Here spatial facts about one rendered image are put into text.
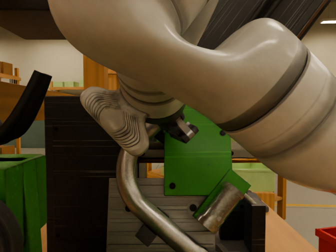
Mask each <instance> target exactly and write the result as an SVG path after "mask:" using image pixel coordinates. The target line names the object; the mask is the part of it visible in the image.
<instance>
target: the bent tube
mask: <svg viewBox="0 0 336 252"><path fill-rule="evenodd" d="M145 128H146V132H147V135H148V139H149V141H150V140H151V139H152V138H153V137H154V136H155V135H156V134H157V133H158V132H159V131H160V130H161V127H160V126H158V125H157V124H150V123H146V122H145ZM137 159H138V156H133V155H130V154H129V153H128V152H126V151H125V150H124V149H123V148H121V149H120V152H119V155H118V158H117V163H116V182H117V187H118V190H119V193H120V195H121V198H122V200H123V201H124V203H125V205H126V206H127V207H128V209H129V210H130V211H131V212H132V213H133V214H134V215H135V216H136V217H137V218H138V219H139V220H140V221H142V222H143V223H144V224H145V225H146V226H147V227H148V228H150V229H151V230H152V231H153V232H154V233H155V234H156V235H157V236H159V237H160V238H161V239H162V240H163V241H164V242H165V243H167V244H168V245H169V246H170V247H171V248H172V249H173V250H175V251H176V252H208V251H206V250H205V249H204V248H203V247H202V246H201V245H200V244H198V243H197V242H196V241H195V240H194V239H193V238H191V237H190V236H189V235H188V234H187V233H186V232H185V231H183V230H182V229H181V228H180V227H179V226H178V225H176V224H175V223H174V222H173V221H172V220H171V219H169V218H168V217H167V216H166V215H165V214H164V213H163V212H161V211H160V210H159V209H158V208H157V207H156V206H154V205H153V204H152V203H151V202H150V201H149V200H148V199H146V197H145V196H144V195H143V194H142V192H141V190H140V189H139V186H138V184H137V180H136V162H137Z"/></svg>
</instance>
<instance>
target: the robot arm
mask: <svg viewBox="0 0 336 252"><path fill-rule="evenodd" d="M47 1H48V5H49V9H50V12H51V14H52V17H53V19H54V21H55V23H56V25H57V27H58V29H59V30H60V32H61V33H62V34H63V36H64V37H65V38H66V39H67V40H68V42H69V43H70V44H71V45H72V46H74V47H75V48H76V49H77V50H78V51H79V52H81V53H82V54H83V55H85V56H86V57H88V58H89V59H91V60H93V61H94V62H96V63H98V64H100V65H102V66H104V67H106V68H108V69H110V70H113V71H115V72H116V74H117V76H118V81H119V86H120V88H119V89H117V90H109V89H105V88H101V87H96V86H91V87H89V88H87V89H86V90H84V91H83V92H82V93H81V95H80V102H81V104H82V106H83V107H84V108H85V110H86V111H87V112H88V113H89V114H90V115H91V116H92V117H93V119H94V120H95V121H96V122H97V123H98V124H99V125H100V126H101V127H102V128H103V129H104V130H105V131H106V132H107V133H108V134H109V135H110V136H111V137H112V138H113V139H114V140H115V141H116V142H117V143H118V144H119V145H120V146H121V147H122V148H123V149H124V150H125V151H126V152H127V153H129V154H130V155H132V156H135V157H139V156H141V155H143V154H144V153H145V152H146V151H147V150H148V148H149V138H148V134H147V131H146V126H145V123H149V124H154V125H158V126H160V128H161V130H162V131H163V132H164V133H165V132H167V133H169V134H170V136H171V137H172V138H174V139H176V140H178V141H180V142H183V143H185V144H186V143H187V142H188V141H189V140H190V139H191V138H192V137H193V136H194V135H195V134H196V133H197V132H198V131H199V130H198V128H197V127H196V126H195V125H193V124H190V123H189V122H187V123H185V122H184V121H183V120H184V118H185V115H184V113H183V110H184V108H185V106H186V105H187V106H189V107H191V108H192V109H194V110H196V111H197V112H199V113H201V114H202V115H204V116H205V117H206V118H208V119H209V120H211V121H212V122H213V123H214V124H216V125H217V126H218V127H219V128H221V129H222V130H223V131H224V132H225V133H226V134H227V135H229V136H230V137H231V138H232V139H233V140H234V141H236V142H237V143H238V144H239V145H240V146H242V147H243V148H244V149H245V150H246V151H247V152H249V153H250V154H251V155H252V156H254V157H255V158H256V159H257V160H258V161H260V162H261V163H262V164H263V165H265V166H266V167H267V168H269V169H270V170H271V171H273V172H274V173H276V174H278V175H279V176H281V177H282V178H284V179H286V180H288V181H290V182H292V183H295V184H297V185H300V186H302V187H305V188H308V189H312V190H317V191H322V192H328V193H332V194H334V195H336V77H335V76H334V75H333V74H332V73H331V72H330V71H329V70H328V69H327V68H326V67H325V66H324V65H323V64H322V63H321V61H320V60H319V59H318V58H317V57H316V56H315V55H314V54H313V53H312V52H311V51H310V50H309V49H308V48H307V47H306V46H305V45H304V44H303V43H302V42H301V41H300V40H299V39H298V38H297V37H296V36H295V35H294V34H293V33H292V32H291V31H290V30H289V29H288V28H287V27H285V26H284V25H283V24H282V23H280V22H278V21H276V20H274V19H271V18H259V19H255V20H253V21H250V22H248V23H247V24H245V25H243V26H242V27H241V28H240V29H238V30H237V31H235V32H234V33H233V34H232V35H230V36H229V37H228V38H227V39H226V40H225V41H224V42H222V43H221V44H220V45H219V46H218V47H217V48H215V49H214V50H211V49H207V48H203V47H199V46H197V44H198V42H199V40H200V38H201V37H202V35H203V33H204V31H205V29H206V27H207V25H208V23H209V21H210V19H211V17H212V15H213V13H214V10H215V8H216V6H217V4H218V2H219V0H47Z"/></svg>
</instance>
